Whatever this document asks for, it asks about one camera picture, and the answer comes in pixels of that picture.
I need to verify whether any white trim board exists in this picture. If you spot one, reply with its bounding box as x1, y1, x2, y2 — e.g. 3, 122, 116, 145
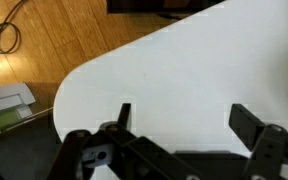
0, 82, 37, 117

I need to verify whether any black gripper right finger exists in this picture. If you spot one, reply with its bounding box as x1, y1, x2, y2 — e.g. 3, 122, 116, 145
228, 103, 288, 180

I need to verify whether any dark bench seat cushion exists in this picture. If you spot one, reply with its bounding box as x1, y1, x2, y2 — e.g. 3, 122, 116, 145
0, 111, 63, 180

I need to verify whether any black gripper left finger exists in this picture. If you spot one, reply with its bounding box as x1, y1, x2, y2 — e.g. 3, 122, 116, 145
47, 103, 198, 180

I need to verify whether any dark furniture base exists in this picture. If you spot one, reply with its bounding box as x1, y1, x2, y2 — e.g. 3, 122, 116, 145
106, 0, 226, 17

